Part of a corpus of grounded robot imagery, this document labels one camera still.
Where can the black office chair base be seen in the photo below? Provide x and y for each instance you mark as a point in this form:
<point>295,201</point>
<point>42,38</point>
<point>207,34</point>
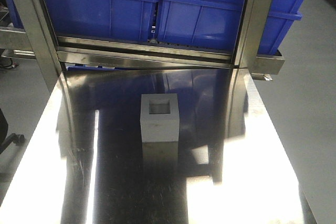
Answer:
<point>6,140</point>

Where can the blue bin with clothes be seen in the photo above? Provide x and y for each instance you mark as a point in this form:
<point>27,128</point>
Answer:
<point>117,19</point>

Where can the stainless steel shelf frame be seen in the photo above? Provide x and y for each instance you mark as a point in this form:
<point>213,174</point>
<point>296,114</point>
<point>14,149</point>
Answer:
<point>38,41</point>

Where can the blue plastic bin upper right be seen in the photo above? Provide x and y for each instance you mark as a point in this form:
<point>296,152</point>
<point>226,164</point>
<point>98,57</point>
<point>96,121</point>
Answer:
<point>214,23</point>

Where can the gray hollow cube base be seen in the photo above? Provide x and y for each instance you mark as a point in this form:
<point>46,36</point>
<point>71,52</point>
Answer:
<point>159,118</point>

